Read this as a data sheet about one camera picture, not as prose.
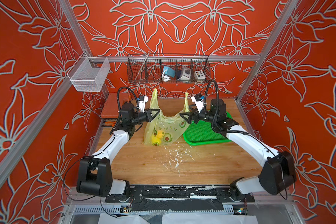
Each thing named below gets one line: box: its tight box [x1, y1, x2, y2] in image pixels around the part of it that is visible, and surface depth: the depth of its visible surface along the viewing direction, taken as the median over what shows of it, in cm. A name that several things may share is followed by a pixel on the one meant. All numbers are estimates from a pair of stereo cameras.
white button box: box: [194, 70, 206, 80], surface depth 97 cm
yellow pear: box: [151, 129, 163, 147], surface depth 88 cm
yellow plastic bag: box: [143, 88, 190, 147], surface depth 81 cm
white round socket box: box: [180, 66, 192, 81], surface depth 93 cm
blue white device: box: [161, 66, 176, 82], surface depth 87 cm
